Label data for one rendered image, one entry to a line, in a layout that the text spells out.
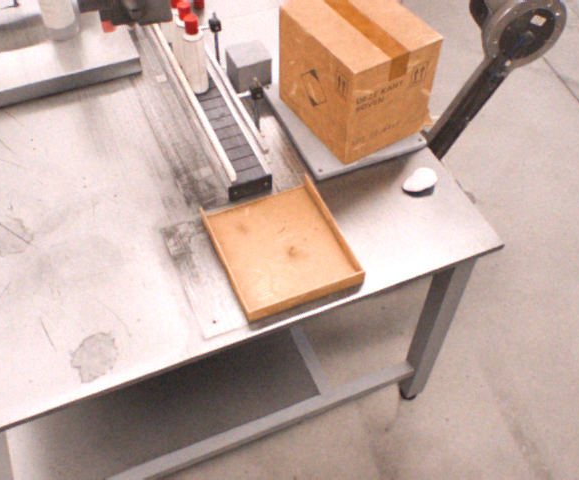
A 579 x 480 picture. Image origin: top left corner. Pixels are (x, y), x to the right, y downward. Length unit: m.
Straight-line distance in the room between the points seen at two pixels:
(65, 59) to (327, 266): 0.95
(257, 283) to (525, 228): 1.55
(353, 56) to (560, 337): 1.39
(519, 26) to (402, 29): 0.56
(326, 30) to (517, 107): 1.84
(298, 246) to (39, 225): 0.59
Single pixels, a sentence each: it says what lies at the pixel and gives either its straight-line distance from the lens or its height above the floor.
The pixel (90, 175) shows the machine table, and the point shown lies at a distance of 1.62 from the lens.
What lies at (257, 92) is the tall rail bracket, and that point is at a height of 0.96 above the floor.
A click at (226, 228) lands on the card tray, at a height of 0.83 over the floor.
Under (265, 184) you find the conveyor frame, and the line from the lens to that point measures 1.50.
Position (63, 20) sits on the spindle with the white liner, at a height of 0.94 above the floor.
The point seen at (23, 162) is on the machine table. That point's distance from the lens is 1.70.
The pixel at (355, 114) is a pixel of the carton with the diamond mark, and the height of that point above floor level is 1.00.
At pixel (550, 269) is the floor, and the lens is 2.60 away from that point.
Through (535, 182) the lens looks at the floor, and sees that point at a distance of 2.88.
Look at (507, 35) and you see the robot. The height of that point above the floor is 0.89.
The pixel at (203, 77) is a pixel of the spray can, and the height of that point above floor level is 0.93.
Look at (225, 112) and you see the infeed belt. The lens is 1.65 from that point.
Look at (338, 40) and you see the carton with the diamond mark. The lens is 1.47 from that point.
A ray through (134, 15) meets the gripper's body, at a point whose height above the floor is 1.25.
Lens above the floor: 1.95
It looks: 52 degrees down
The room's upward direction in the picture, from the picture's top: straight up
